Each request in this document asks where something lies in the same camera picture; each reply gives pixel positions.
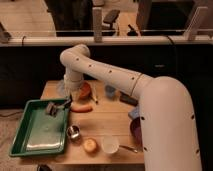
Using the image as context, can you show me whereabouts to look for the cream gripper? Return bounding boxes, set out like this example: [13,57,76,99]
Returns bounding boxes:
[64,81,82,101]

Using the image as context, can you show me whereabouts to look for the black dish brush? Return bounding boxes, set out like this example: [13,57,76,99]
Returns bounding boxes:
[45,100,71,117]

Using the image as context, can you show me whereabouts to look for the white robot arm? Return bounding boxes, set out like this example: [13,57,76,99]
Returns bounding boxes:
[60,44,202,171]

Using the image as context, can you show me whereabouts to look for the green plastic tray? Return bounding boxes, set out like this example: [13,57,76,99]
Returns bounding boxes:
[9,99,69,157]

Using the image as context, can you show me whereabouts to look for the clear plastic bag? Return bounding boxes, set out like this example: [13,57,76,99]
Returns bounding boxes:
[56,80,65,97]

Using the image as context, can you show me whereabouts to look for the orange bowl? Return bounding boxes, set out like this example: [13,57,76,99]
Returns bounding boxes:
[79,82,91,99]

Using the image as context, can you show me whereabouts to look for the yellow pencil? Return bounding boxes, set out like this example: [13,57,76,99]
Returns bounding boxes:
[92,87,98,104]

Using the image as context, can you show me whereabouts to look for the orange carrot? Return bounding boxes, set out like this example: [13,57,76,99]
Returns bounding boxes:
[71,105,93,113]

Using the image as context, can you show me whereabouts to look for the blue plastic cup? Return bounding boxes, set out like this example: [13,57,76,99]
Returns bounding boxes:
[105,85,116,99]

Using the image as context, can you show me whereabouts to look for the small metal cup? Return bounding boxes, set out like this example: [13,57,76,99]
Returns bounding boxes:
[67,125,80,140]

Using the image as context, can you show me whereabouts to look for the wooden board table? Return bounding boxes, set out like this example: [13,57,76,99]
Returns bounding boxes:
[19,80,144,165]

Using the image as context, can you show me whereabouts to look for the dark rectangular block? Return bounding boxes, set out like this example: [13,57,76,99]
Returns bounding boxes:
[120,94,138,106]

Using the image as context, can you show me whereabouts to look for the orange round fruit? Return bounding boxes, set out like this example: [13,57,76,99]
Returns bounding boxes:
[83,138,98,153]

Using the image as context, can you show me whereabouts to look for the white plastic cup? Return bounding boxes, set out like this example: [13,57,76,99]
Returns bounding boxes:
[101,136,119,154]

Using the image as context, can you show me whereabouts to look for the blue sponge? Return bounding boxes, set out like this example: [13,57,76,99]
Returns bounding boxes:
[128,106,139,119]

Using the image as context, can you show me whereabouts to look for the purple bowl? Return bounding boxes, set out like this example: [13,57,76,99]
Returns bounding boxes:
[130,117,142,144]

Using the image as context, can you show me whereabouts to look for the metal spoon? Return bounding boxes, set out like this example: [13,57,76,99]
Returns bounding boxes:
[119,145,138,153]

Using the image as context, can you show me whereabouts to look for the black office chair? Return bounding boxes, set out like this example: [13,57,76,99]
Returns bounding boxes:
[102,9,120,36]

